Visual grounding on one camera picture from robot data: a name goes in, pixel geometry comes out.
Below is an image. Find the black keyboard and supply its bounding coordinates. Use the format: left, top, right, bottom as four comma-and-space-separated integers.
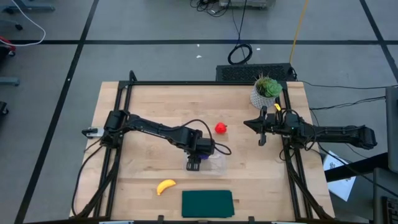
215, 63, 295, 83

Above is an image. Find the black coiled cable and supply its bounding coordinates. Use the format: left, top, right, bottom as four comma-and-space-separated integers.
227, 0, 253, 66

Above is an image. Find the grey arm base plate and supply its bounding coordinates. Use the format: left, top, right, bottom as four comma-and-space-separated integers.
81, 126, 106, 139

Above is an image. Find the black bar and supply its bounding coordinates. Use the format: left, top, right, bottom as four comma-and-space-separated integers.
325, 152, 389, 183

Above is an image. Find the chair base with caster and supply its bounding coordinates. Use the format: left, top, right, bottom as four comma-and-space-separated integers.
0, 19, 24, 31

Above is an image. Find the grey equipment cabinet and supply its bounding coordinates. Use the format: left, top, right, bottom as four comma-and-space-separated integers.
385, 85, 398, 174

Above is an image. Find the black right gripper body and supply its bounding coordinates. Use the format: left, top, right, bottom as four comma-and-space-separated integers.
257, 105, 283, 147

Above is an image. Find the black cable bundle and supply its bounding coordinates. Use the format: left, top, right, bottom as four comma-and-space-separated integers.
190, 0, 233, 18

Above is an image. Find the dark green folded cloth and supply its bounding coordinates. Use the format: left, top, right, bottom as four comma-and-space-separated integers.
181, 190, 235, 218

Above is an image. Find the grey desk foot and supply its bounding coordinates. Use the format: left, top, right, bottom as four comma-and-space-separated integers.
0, 76, 21, 86
0, 0, 56, 13

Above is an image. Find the white printed paper sheet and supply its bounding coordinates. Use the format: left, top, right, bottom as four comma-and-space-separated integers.
323, 151, 357, 202

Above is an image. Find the red toy bell pepper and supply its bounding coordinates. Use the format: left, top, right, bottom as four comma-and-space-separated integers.
214, 122, 228, 135

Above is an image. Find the red object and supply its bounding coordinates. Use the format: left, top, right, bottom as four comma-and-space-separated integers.
0, 35, 17, 57

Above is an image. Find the white floor cable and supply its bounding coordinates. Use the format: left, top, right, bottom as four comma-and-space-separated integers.
0, 0, 47, 47

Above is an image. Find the succulent in patterned white pot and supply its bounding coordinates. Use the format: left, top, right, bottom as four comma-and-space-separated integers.
249, 73, 284, 110

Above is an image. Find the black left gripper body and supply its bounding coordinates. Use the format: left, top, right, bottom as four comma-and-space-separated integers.
186, 138, 216, 160

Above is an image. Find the clear plastic tupperware container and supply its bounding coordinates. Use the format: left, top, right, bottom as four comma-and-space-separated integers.
183, 144, 228, 176

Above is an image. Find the yellow hanging cable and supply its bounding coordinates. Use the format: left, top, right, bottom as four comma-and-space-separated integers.
289, 0, 310, 65

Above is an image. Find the black metal table frame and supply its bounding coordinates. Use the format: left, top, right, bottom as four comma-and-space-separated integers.
70, 70, 336, 220

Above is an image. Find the yellow toy banana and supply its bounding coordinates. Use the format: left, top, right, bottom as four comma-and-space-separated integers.
156, 179, 177, 196

